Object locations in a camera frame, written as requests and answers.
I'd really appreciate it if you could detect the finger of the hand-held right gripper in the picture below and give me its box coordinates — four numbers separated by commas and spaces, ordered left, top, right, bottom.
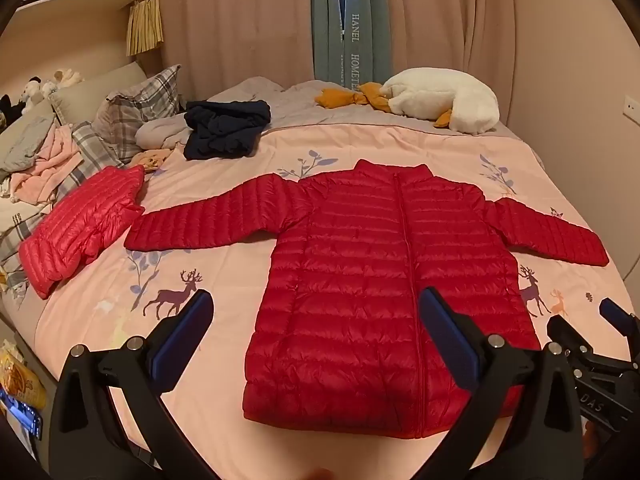
599, 298, 640, 348
546, 314, 598, 358

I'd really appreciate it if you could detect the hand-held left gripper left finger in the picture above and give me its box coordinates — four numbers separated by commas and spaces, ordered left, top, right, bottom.
48, 288, 216, 480

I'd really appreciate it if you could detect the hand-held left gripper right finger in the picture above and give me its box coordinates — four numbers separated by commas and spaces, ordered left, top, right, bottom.
418, 287, 586, 480

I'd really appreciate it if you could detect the red down jacket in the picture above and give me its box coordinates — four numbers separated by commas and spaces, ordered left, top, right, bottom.
123, 158, 610, 439

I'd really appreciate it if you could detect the pink printed blanket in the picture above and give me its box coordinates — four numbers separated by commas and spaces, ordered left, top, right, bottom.
0, 120, 617, 480

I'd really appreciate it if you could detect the folded coral down jacket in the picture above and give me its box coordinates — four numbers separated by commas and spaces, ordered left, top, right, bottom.
20, 165, 146, 300

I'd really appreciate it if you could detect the yellow snack bag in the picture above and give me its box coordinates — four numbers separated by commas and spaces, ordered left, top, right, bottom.
0, 340, 47, 411

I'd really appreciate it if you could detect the blue-lit device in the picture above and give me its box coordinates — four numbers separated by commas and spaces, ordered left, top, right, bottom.
0, 387, 44, 442

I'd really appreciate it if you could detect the tan plush toy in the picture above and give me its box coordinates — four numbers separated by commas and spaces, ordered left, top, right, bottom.
131, 147, 169, 174

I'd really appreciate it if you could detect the plaid blanket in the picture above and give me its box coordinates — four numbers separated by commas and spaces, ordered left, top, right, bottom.
0, 122, 127, 281

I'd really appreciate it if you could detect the light grey garment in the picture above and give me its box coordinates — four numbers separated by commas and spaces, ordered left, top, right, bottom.
136, 117, 193, 150

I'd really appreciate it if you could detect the navy clothing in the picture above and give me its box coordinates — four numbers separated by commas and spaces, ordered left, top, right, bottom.
183, 100, 272, 161

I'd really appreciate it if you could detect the pink garment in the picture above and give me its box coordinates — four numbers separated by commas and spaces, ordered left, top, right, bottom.
10, 125, 84, 206

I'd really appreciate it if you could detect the white goose plush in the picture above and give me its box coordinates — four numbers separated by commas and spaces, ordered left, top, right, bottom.
315, 67, 501, 135

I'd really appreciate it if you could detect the plaid pillow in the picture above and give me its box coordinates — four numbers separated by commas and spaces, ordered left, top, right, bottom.
92, 65, 182, 147

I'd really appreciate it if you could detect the grey-green garment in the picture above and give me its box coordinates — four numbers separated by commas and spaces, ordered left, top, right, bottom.
0, 115, 56, 177

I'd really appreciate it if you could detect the beige pillow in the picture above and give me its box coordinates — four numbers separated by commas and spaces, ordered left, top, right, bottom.
50, 62, 149, 126

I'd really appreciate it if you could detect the black and white plush toy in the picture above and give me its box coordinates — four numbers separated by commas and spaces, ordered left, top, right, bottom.
20, 77, 47, 107

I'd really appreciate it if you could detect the yellow tassel bundle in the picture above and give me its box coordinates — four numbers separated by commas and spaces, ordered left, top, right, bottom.
126, 0, 165, 57

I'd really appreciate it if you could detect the pink curtain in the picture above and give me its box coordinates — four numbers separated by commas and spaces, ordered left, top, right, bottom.
155, 0, 317, 92
372, 0, 621, 126

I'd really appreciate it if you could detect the blue-grey curtain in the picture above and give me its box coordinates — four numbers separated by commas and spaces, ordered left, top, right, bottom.
310, 0, 396, 89

